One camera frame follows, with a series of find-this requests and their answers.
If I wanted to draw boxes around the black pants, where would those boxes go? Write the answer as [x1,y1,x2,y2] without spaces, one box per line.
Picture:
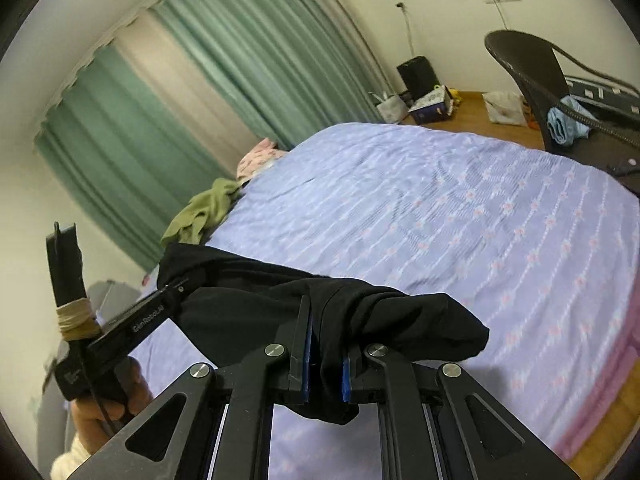
[157,244,489,425]

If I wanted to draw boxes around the person left hand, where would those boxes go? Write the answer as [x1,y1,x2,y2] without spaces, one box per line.
[70,358,153,455]

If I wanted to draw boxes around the grey padded headboard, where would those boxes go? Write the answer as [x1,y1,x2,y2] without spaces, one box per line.
[36,280,140,478]

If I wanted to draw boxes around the olive green garment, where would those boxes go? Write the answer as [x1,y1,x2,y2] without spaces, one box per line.
[160,178,241,247]

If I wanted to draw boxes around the green curtain left panel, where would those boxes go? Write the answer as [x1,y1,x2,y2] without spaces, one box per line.
[36,47,226,270]

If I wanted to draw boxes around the green curtain panel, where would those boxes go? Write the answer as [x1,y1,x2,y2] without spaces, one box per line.
[36,47,226,270]
[152,0,388,148]

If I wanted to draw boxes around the pink patterned garment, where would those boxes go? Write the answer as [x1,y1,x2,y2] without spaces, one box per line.
[236,138,288,185]

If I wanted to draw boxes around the white bag by curtain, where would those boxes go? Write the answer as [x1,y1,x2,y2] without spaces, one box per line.
[370,92,409,124]

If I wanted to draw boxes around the blue and white box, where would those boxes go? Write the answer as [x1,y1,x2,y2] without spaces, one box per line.
[409,87,454,125]

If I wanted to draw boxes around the beige sheer curtain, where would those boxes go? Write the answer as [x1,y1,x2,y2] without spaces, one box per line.
[114,11,272,177]

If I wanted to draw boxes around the black cylindrical bin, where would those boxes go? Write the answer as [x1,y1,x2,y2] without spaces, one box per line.
[397,55,439,101]

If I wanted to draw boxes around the white plastic bag on floor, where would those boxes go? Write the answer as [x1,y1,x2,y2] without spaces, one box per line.
[482,91,527,127]

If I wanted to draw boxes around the light blue cloth on chair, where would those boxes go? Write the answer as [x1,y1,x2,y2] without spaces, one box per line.
[547,96,594,148]

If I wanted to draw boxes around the green curtain right panel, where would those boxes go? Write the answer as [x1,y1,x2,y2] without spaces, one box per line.
[152,0,388,148]

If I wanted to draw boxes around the dark wicker chair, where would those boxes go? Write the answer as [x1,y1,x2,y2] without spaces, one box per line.
[485,30,639,194]

